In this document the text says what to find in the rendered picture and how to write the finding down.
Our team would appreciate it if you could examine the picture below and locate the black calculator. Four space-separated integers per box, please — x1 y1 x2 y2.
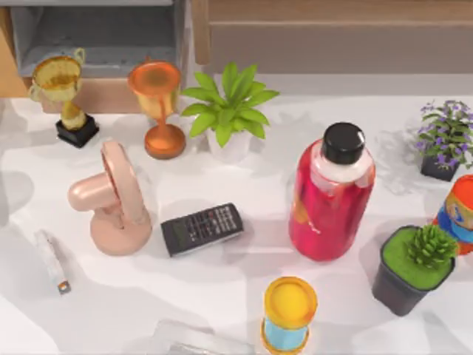
160 202 245 258

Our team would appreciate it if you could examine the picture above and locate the green leafy plant white pot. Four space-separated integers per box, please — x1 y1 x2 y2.
179 61 281 164

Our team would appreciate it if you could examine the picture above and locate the red bottle with black cap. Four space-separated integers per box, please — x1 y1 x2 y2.
287 123 377 263

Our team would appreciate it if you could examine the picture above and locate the orange copper trophy cup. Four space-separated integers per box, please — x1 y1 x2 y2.
127 61 187 160

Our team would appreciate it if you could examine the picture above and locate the pink desk fan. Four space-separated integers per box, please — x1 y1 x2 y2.
67 141 153 257

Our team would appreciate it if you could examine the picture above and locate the yellow and blue can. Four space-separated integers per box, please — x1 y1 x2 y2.
259 276 319 354

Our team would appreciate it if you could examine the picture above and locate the wooden cabinet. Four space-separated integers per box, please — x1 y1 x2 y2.
191 0 473 75

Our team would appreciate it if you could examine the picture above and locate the pulled-out wooden drawer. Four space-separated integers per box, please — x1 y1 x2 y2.
0 0 190 115

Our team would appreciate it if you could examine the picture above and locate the succulent plant in black pot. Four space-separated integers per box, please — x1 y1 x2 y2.
371 223 460 317

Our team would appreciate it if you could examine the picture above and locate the gold trophy with black base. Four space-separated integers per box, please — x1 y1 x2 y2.
29 47 101 149

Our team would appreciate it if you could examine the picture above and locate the purple flower plant black pot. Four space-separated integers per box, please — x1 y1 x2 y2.
415 99 473 183

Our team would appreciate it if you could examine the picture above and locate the orange and blue can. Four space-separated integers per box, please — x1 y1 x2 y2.
432 175 473 257

